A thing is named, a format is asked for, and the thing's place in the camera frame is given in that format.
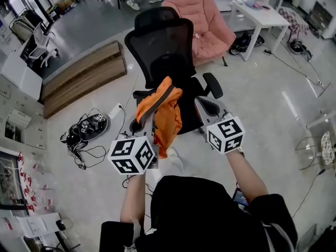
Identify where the glass display case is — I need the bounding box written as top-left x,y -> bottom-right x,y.
0,151 -> 29,209

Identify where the black wire rack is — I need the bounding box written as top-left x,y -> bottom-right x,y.
307,1 -> 334,38

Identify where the person's black shirt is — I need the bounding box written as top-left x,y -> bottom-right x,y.
99,175 -> 299,252

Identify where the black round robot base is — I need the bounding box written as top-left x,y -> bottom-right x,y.
288,38 -> 313,60

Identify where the long black floor cable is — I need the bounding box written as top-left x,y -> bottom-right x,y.
264,50 -> 331,98

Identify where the black device with blue screen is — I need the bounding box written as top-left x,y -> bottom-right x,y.
233,187 -> 249,207

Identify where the white panel cabinet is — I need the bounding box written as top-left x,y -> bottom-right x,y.
0,75 -> 48,151

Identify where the wire frame stool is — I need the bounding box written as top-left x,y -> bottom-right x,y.
295,131 -> 336,171

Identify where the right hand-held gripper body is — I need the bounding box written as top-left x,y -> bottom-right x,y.
202,111 -> 246,155

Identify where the black mesh office chair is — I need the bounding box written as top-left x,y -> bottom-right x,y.
124,6 -> 224,135

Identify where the wooden step platform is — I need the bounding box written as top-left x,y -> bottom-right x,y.
41,40 -> 128,120

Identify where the tangle of black cables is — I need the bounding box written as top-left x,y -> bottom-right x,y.
59,108 -> 127,169

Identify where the person's right forearm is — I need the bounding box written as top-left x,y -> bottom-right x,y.
225,150 -> 269,203

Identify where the white power strip with plug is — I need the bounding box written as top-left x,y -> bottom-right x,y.
108,102 -> 124,120

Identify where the person's left forearm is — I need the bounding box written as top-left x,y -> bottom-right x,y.
120,174 -> 146,224

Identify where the black bag with cables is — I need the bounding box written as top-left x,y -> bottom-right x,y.
228,31 -> 265,56

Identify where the orange bag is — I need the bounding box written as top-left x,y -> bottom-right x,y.
135,76 -> 184,159

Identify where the pink cushioned armchair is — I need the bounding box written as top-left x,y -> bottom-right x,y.
161,0 -> 237,67

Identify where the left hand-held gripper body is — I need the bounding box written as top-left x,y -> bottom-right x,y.
107,132 -> 160,175

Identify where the checkered stool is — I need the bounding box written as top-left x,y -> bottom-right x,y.
278,6 -> 310,43

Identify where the white desk with papers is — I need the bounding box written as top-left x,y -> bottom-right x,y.
0,210 -> 69,252

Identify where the white frame table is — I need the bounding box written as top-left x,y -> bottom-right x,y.
306,109 -> 336,130

